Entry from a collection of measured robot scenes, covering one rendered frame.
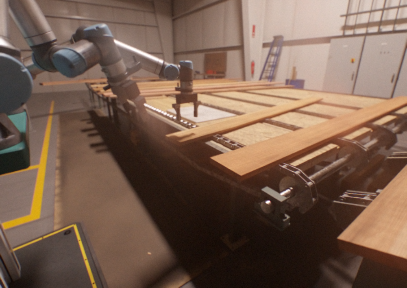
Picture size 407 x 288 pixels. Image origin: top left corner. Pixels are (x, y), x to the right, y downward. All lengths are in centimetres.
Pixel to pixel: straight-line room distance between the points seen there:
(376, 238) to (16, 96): 81
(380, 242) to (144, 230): 160
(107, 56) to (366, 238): 83
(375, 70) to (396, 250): 601
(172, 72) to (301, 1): 751
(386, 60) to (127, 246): 623
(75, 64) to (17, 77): 16
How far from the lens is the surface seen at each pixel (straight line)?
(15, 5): 77
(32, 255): 154
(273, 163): 97
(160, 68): 102
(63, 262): 141
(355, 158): 154
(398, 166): 142
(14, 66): 55
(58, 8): 1388
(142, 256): 170
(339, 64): 673
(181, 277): 157
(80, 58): 66
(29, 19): 77
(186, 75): 117
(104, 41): 72
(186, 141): 117
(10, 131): 71
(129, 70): 78
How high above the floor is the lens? 129
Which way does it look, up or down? 19 degrees down
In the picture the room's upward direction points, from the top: straight up
